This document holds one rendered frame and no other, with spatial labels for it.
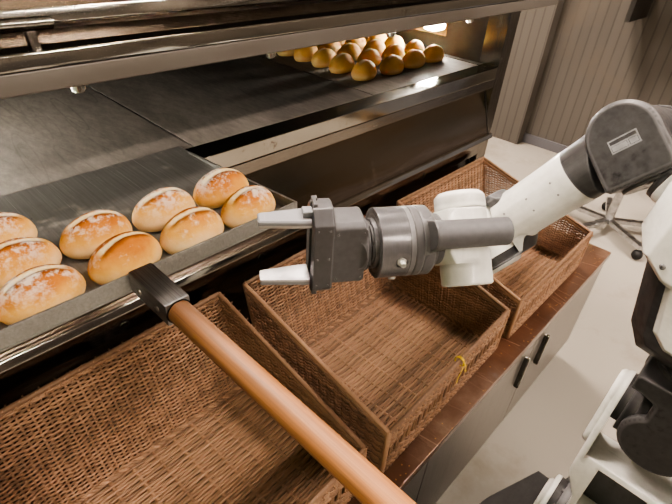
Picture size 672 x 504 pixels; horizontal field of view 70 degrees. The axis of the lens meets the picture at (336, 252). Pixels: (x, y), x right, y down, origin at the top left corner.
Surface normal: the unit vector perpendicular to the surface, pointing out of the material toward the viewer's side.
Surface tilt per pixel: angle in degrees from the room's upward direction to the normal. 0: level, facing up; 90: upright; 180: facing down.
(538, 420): 0
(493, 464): 0
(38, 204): 0
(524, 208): 83
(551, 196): 83
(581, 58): 90
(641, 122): 78
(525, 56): 90
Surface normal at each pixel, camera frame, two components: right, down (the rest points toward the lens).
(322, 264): 0.20, 0.58
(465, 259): 0.19, -0.07
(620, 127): -0.76, 0.14
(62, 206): 0.06, -0.81
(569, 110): -0.69, 0.39
